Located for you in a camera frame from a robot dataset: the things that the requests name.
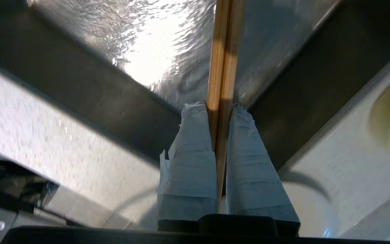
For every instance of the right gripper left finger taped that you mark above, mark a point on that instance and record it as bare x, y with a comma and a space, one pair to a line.
190, 176

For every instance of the white round plate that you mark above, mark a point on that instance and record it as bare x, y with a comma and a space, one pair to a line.
311, 217

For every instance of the stainless steel sink basin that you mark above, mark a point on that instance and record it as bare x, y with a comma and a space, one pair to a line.
147, 40

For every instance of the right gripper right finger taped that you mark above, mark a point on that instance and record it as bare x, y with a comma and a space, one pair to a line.
252, 176

